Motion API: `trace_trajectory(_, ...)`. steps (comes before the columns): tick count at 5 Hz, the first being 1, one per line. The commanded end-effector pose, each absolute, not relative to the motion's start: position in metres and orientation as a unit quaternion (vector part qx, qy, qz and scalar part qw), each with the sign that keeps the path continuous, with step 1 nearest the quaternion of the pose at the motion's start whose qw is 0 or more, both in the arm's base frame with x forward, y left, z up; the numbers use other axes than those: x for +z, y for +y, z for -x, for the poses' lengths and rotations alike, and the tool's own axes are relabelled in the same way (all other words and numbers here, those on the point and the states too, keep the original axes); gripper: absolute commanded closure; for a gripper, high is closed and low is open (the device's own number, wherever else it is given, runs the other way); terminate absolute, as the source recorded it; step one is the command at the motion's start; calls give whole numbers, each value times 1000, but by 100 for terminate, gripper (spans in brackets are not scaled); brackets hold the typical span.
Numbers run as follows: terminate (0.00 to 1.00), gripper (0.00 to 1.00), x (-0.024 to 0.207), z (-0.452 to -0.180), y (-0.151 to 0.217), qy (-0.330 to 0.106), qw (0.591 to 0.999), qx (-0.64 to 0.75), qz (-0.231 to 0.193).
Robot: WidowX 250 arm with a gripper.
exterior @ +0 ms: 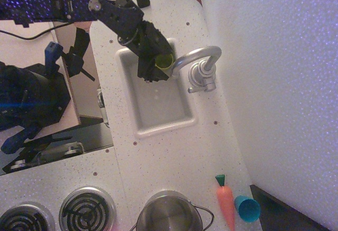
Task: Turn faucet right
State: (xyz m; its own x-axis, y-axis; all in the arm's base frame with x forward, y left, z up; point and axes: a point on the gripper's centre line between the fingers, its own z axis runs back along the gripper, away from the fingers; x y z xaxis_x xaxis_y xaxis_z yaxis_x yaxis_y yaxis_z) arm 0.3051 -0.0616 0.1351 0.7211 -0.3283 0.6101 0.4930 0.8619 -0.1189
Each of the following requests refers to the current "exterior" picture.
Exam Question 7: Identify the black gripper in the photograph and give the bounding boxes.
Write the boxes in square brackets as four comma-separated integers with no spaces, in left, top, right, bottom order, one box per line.
[117,19,173,82]

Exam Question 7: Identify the stainless steel pot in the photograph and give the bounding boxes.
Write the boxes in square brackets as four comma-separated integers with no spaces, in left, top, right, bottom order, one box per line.
[131,190,214,231]

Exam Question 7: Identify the yellow-green plastic cup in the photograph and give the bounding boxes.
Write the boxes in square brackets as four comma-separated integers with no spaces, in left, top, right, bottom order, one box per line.
[155,54,174,70]

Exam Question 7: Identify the blue clamp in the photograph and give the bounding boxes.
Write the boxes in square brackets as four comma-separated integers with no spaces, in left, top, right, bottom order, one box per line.
[44,42,63,78]

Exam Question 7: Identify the toy stove burner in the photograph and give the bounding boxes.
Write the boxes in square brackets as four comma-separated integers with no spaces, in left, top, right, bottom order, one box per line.
[59,186,117,230]
[1,201,55,230]

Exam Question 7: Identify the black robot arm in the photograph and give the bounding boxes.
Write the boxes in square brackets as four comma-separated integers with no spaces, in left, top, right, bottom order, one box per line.
[1,0,174,81]

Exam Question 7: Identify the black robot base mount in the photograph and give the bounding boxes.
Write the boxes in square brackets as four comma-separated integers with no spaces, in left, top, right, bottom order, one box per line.
[1,62,70,154]

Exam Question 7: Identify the right toy stove burner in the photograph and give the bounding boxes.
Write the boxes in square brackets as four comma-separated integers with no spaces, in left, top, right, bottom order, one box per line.
[59,186,117,230]

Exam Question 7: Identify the orange toy carrot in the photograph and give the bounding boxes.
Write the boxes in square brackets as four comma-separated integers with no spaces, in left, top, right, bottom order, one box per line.
[215,174,236,231]

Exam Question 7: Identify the teal plastic cup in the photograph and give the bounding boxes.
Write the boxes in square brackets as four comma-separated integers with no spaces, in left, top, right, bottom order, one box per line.
[234,195,261,223]

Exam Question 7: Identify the left toy stove burner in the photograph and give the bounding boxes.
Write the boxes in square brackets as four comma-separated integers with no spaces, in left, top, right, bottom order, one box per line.
[1,201,55,230]

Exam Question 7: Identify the silver toy faucet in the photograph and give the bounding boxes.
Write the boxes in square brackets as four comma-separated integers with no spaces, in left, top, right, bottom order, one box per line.
[171,46,222,94]

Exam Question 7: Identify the white toy sink basin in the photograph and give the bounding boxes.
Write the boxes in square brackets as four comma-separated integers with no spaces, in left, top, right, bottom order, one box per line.
[116,48,198,137]

